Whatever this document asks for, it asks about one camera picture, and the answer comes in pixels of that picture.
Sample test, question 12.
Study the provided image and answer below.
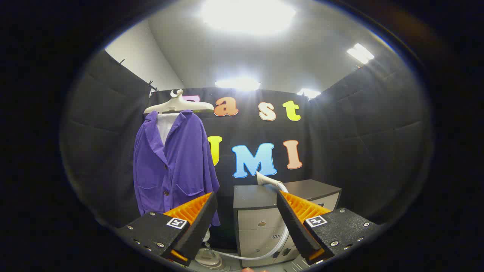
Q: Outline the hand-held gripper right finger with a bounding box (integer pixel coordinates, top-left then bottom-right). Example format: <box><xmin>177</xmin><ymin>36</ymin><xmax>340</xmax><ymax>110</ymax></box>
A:
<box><xmin>276</xmin><ymin>190</ymin><xmax>379</xmax><ymax>265</ymax></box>

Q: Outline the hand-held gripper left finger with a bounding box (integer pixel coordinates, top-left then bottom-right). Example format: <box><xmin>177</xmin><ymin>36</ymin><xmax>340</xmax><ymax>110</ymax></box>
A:
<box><xmin>116</xmin><ymin>192</ymin><xmax>219</xmax><ymax>267</ymax></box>

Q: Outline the white garment steamer base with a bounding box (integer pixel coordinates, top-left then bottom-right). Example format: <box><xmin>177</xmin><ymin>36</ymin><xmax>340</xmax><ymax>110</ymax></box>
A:
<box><xmin>195</xmin><ymin>229</ymin><xmax>225</xmax><ymax>269</ymax></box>

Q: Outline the purple corduroy jacket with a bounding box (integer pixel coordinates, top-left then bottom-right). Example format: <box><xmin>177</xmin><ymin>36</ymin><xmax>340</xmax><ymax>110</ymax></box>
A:
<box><xmin>133</xmin><ymin>110</ymin><xmax>221</xmax><ymax>227</ymax></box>

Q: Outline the white clothes hanger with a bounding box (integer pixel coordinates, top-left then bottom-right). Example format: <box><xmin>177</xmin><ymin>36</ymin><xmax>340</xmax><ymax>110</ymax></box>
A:
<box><xmin>143</xmin><ymin>89</ymin><xmax>214</xmax><ymax>114</ymax></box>

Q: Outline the grey cabinet with dark top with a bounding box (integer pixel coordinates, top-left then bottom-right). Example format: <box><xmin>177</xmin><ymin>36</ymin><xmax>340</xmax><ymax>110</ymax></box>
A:
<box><xmin>233</xmin><ymin>179</ymin><xmax>343</xmax><ymax>268</ymax></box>

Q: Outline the large ceiling light panel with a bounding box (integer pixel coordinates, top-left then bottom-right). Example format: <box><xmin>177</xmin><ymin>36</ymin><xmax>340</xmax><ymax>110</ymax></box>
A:
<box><xmin>200</xmin><ymin>0</ymin><xmax>297</xmax><ymax>36</ymax></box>

